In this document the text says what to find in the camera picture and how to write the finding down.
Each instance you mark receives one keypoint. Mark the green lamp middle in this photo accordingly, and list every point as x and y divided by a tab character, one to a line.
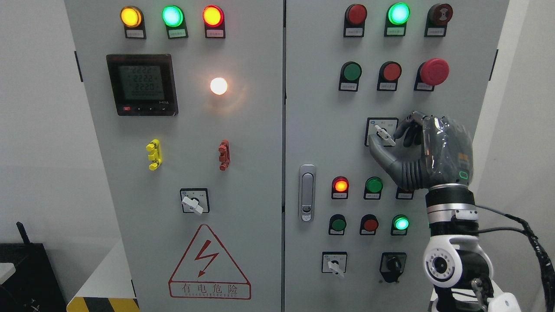
373	188

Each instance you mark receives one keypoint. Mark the gray rotary switch left door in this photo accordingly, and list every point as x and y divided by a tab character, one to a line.
195	200

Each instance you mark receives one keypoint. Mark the yellow indicator lamp top left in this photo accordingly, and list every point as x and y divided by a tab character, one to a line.
133	22

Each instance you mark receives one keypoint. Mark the gray rotary switch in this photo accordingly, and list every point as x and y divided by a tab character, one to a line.
383	129
334	262

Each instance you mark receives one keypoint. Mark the black box with antenna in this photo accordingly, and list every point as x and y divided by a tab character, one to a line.
30	284

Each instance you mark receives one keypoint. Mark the electric hazard warning sticker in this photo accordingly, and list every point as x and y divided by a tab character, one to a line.
208	271

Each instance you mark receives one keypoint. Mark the digital power meter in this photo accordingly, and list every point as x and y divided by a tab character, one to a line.
143	85

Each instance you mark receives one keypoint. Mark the green indicator lamp top left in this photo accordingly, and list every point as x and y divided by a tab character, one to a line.
175	22

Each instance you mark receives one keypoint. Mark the red emergency stop button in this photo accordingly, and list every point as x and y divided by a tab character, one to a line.
431	73

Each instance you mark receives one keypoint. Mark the silver door latch handle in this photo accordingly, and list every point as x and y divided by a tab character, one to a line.
306	199

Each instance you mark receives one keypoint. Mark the red push button upper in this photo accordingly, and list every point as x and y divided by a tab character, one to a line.
389	74

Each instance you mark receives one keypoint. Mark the green push button lower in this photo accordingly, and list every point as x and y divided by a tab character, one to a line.
337	225

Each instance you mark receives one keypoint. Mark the red lamp top right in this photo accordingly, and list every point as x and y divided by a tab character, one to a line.
354	21

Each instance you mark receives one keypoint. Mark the green lit lamp top right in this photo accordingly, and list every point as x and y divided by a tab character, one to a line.
397	17

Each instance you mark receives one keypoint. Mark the green push button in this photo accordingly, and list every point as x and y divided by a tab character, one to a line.
337	225
349	76

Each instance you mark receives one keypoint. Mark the black key selector switch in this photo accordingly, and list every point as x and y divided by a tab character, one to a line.
392	266

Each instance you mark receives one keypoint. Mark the gray robotic hand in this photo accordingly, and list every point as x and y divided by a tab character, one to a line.
446	153

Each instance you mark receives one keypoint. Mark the robot arm with silver wrist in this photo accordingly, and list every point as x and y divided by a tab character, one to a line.
459	269

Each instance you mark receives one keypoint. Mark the dark red buzzer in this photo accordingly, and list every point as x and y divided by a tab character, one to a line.
439	15

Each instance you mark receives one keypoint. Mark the green lit lamp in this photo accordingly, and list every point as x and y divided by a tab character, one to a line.
397	17
399	225

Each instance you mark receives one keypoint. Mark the red lit lamp middle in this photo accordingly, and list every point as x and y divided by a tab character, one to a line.
340	188

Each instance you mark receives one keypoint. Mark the red indicator lamp top left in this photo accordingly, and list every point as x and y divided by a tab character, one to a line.
214	22

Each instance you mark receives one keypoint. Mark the yellow terminal clip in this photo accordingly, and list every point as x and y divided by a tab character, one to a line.
154	154

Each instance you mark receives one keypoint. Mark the red push button lower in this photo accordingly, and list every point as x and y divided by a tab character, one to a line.
368	225

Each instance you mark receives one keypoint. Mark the red terminal clip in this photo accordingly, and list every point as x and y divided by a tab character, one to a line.
224	157

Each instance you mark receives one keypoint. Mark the green push button upper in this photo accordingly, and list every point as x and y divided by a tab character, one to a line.
349	76

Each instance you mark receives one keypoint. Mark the green lit lamp lower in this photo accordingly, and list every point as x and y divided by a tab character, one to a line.
399	225

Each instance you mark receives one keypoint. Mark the red push button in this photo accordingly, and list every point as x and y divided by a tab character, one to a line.
389	74
368	225

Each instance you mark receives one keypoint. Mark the gray electrical cabinet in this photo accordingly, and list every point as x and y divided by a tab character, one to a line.
282	60

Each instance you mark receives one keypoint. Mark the white glowing lamp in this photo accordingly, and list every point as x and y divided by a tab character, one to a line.
219	86

